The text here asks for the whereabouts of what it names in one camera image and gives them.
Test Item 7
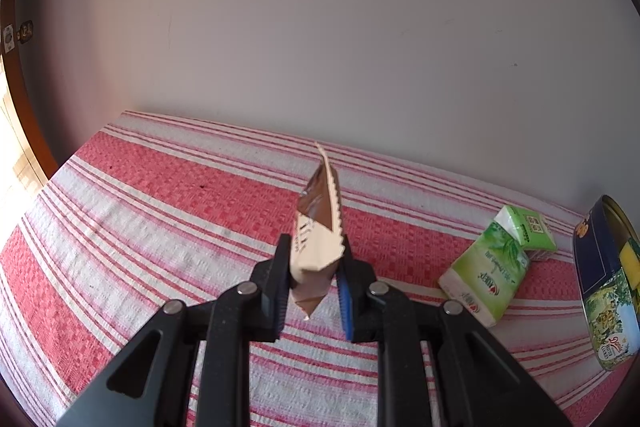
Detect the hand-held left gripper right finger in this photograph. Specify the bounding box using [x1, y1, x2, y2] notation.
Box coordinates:
[336, 259, 573, 427]

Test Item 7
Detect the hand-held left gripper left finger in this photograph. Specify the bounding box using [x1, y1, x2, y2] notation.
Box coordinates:
[57, 234, 293, 427]

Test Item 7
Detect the brown and beige wafer packet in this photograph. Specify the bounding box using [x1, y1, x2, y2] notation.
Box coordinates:
[290, 142, 347, 320]

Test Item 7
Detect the round metal cookie tin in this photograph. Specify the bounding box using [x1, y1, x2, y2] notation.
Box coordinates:
[572, 194, 640, 373]

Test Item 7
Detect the yellow sponge with green scourer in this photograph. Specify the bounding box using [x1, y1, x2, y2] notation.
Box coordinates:
[619, 237, 640, 290]

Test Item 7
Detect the green tissue pack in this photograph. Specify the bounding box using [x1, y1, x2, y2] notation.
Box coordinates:
[492, 204, 557, 263]
[438, 219, 531, 328]

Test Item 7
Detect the red striped tablecloth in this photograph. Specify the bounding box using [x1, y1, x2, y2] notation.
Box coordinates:
[0, 109, 640, 427]

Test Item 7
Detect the brown wooden door frame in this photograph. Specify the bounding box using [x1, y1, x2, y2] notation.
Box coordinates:
[0, 0, 61, 188]

